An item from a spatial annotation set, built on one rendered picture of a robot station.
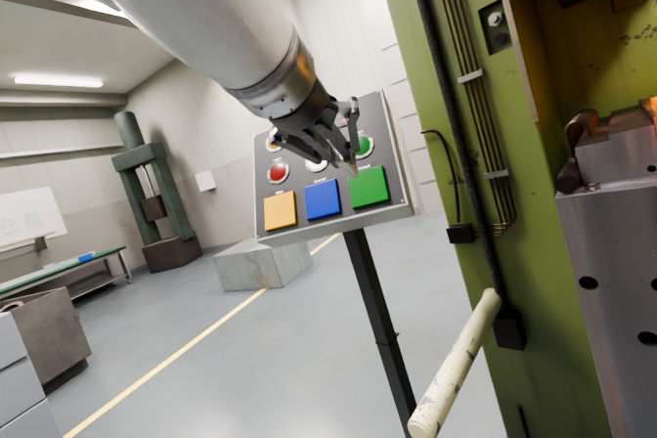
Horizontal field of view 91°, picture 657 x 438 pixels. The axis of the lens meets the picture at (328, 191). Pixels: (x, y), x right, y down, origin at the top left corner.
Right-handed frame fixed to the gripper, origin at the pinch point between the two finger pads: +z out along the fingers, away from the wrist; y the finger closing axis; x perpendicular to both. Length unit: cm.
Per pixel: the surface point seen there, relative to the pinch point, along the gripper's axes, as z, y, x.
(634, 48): 42, 65, 30
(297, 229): 13.1, -16.4, -4.6
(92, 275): 372, -647, 131
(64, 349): 138, -295, -12
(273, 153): 13.0, -21.2, 15.4
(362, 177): 12.3, -0.7, 2.5
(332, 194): 12.3, -7.4, 0.7
